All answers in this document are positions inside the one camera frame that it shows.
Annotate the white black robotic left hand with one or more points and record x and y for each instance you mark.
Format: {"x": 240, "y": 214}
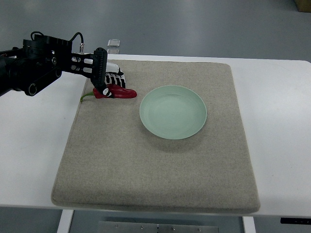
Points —
{"x": 113, "y": 77}

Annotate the red pepper with green stem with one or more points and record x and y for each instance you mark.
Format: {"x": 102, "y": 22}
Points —
{"x": 116, "y": 90}

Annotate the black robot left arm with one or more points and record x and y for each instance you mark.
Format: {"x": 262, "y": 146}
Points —
{"x": 42, "y": 59}

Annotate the light green round plate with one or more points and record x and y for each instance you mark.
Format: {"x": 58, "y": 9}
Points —
{"x": 173, "y": 112}

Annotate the clear floor socket cover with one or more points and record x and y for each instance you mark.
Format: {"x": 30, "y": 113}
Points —
{"x": 114, "y": 43}

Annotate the beige felt mat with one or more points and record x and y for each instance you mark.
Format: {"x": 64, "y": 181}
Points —
{"x": 111, "y": 161}

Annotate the white left table leg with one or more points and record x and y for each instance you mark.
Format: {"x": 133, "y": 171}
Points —
{"x": 65, "y": 221}

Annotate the white table leg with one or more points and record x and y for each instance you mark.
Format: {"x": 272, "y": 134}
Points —
{"x": 65, "y": 221}
{"x": 248, "y": 224}

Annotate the white right table leg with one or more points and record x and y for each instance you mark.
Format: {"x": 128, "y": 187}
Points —
{"x": 248, "y": 224}

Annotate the brown cardboard box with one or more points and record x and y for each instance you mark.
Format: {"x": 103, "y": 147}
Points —
{"x": 303, "y": 5}

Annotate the black table control panel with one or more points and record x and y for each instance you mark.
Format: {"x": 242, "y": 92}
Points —
{"x": 297, "y": 221}

